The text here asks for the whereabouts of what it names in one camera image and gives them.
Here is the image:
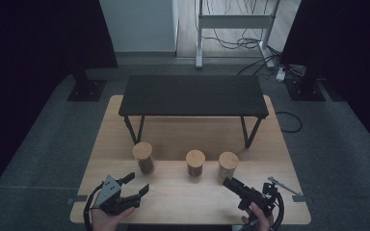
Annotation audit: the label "black stand base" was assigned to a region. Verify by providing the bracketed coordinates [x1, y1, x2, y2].
[283, 65, 327, 102]
[66, 68, 107, 103]

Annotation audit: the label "white metal stand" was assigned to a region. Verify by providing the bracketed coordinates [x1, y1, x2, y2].
[195, 0, 282, 70]

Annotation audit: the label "white power strip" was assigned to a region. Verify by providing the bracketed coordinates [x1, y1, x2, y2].
[276, 65, 287, 82]

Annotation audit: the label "left hand-held gripper cable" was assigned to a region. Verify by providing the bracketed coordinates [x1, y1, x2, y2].
[83, 182, 105, 231]

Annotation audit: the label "black shelf riser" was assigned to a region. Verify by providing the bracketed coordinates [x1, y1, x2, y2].
[119, 75, 270, 149]

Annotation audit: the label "tall glass jar wooden lid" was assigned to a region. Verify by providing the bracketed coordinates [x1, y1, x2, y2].
[132, 141, 156, 175]

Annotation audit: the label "glass jar pale contents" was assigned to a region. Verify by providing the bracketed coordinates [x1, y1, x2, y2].
[218, 151, 239, 183]

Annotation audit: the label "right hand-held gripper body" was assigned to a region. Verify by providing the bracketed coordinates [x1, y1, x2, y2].
[238, 175, 301, 214]

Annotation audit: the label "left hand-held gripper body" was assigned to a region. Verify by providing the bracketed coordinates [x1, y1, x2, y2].
[94, 174, 142, 217]

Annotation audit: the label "person's right hand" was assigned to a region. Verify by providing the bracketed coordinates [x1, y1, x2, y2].
[241, 201, 275, 231]

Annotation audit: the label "bundle of black cables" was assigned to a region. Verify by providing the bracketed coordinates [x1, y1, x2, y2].
[201, 0, 285, 78]

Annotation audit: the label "person's left hand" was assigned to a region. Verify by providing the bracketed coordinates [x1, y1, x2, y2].
[91, 206, 137, 231]

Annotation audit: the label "black looped floor cable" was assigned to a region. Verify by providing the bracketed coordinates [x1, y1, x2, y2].
[275, 111, 304, 134]

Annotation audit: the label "wooden cylinder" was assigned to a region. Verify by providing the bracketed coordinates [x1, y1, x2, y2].
[185, 149, 206, 177]

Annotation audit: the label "white partition panel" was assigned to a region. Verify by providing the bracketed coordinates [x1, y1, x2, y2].
[98, 0, 179, 54]

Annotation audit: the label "dark curtain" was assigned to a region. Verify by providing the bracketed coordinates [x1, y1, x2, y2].
[0, 0, 119, 206]
[278, 0, 370, 158]

